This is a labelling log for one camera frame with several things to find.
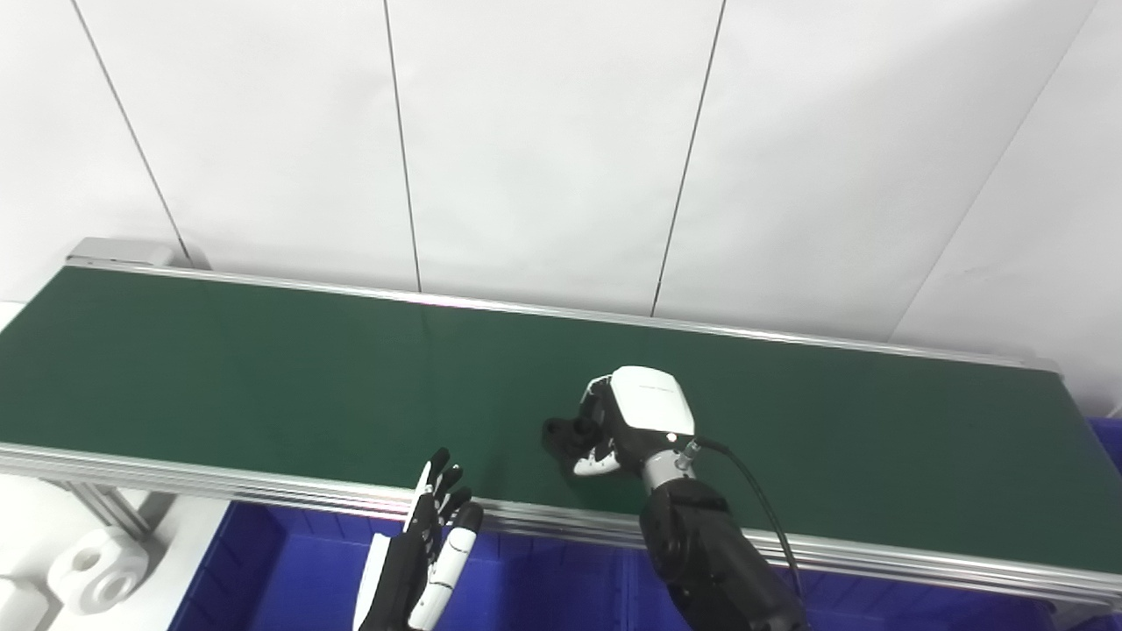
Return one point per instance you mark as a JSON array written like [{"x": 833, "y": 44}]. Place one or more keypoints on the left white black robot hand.
[{"x": 403, "y": 578}]

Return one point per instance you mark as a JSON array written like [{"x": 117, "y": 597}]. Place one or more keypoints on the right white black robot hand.
[{"x": 649, "y": 403}]

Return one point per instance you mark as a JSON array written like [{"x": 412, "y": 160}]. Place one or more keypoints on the black flanged machine part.
[{"x": 563, "y": 436}]

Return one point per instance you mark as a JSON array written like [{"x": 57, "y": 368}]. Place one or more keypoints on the blue plastic bin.
[
  {"x": 1109, "y": 443},
  {"x": 877, "y": 609},
  {"x": 298, "y": 578}
]

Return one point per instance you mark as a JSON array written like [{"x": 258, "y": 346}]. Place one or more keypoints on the green conveyor belt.
[{"x": 263, "y": 377}]

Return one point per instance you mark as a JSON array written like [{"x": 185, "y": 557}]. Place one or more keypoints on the aluminium conveyor support leg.
[{"x": 110, "y": 508}]

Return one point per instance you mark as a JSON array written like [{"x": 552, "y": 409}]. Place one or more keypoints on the white round-holed plastic part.
[{"x": 96, "y": 570}]

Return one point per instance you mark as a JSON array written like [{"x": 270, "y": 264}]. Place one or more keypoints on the white blocky plastic part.
[{"x": 19, "y": 606}]

